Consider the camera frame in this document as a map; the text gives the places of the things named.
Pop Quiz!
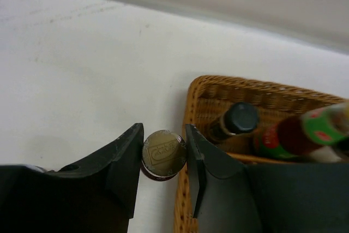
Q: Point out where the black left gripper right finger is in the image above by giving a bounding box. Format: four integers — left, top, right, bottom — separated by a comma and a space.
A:
185, 124, 348, 232

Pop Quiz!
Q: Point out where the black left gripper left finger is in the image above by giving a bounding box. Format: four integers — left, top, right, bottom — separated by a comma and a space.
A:
1, 123, 144, 232

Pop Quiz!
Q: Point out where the yellow label brown bottle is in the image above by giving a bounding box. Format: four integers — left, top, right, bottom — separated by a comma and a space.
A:
141, 130, 187, 181

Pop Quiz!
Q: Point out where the small black cap bottle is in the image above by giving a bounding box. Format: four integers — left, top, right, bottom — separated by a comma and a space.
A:
207, 102, 259, 144

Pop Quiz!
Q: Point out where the yellow cap sauce bottle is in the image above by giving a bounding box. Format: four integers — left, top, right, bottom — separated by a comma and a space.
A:
250, 101, 348, 163

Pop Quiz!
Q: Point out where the brown wicker divided tray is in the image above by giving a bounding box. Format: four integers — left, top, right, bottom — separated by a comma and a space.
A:
173, 75, 346, 232

